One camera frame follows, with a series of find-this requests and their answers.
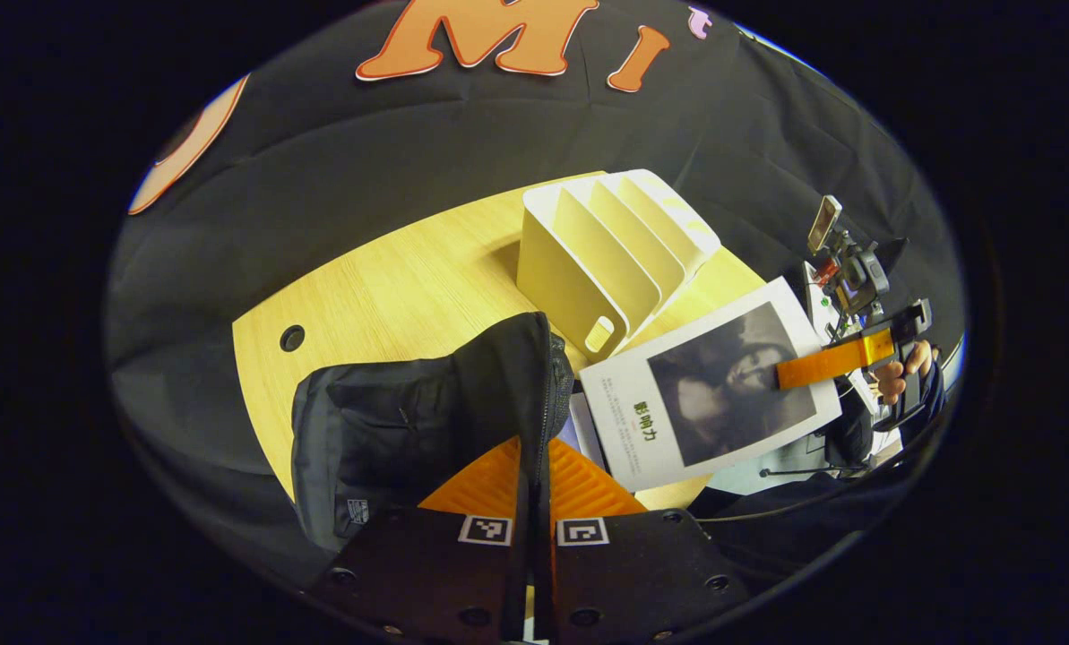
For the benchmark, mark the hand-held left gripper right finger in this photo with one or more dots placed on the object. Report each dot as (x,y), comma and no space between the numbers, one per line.
(642,573)

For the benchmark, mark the blue book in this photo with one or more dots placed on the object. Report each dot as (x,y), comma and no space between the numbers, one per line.
(585,430)

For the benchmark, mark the white bookshelf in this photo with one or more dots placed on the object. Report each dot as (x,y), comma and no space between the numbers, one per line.
(570,269)

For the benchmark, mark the white portrait book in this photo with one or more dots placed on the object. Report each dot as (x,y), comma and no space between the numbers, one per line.
(677,421)

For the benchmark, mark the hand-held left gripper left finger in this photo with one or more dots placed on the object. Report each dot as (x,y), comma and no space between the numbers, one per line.
(426,582)

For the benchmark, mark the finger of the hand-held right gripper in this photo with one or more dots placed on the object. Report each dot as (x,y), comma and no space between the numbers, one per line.
(834,358)

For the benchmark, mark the black schoolbag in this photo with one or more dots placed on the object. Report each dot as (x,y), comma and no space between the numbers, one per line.
(409,430)

